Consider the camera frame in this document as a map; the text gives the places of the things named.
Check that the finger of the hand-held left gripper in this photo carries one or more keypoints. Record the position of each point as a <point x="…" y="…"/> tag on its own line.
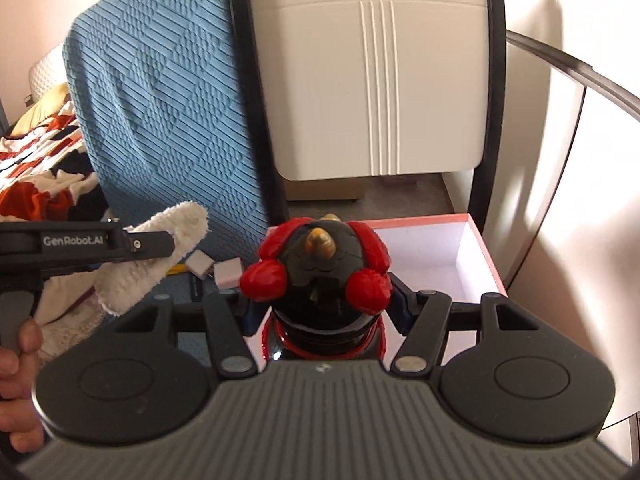
<point x="150" y="245"/>

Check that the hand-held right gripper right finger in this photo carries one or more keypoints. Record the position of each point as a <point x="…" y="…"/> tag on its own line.
<point x="425" y="321"/>

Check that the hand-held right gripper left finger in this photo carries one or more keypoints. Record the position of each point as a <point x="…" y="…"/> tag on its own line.
<point x="226" y="321"/>

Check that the white fluffy towel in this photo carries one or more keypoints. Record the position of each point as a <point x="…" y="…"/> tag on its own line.
<point x="150" y="280"/>

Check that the pink cardboard box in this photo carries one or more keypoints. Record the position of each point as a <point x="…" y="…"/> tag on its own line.
<point x="440" y="260"/>

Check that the red and black toy figure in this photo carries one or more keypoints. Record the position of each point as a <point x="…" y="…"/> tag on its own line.
<point x="320" y="280"/>

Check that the person's left hand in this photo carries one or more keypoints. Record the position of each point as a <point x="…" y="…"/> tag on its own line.
<point x="15" y="410"/>

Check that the small pinkish square block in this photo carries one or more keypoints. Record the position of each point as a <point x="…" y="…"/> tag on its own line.
<point x="228" y="272"/>

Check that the small white square block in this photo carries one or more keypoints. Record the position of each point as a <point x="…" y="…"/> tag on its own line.
<point x="200" y="264"/>

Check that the patterned orange white blanket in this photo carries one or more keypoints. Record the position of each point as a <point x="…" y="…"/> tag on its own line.
<point x="45" y="160"/>

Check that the yellow pillow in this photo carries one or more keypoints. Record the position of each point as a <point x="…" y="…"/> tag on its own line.
<point x="42" y="110"/>

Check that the blue textured cushion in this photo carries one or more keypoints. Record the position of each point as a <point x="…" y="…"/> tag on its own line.
<point x="160" y="110"/>

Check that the white padded headboard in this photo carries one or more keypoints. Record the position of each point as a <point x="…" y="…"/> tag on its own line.
<point x="47" y="70"/>

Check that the black frame bar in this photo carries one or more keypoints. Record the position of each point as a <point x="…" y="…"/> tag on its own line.
<point x="255" y="110"/>
<point x="492" y="135"/>

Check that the black curved rail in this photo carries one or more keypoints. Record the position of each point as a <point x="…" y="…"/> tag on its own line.
<point x="575" y="62"/>

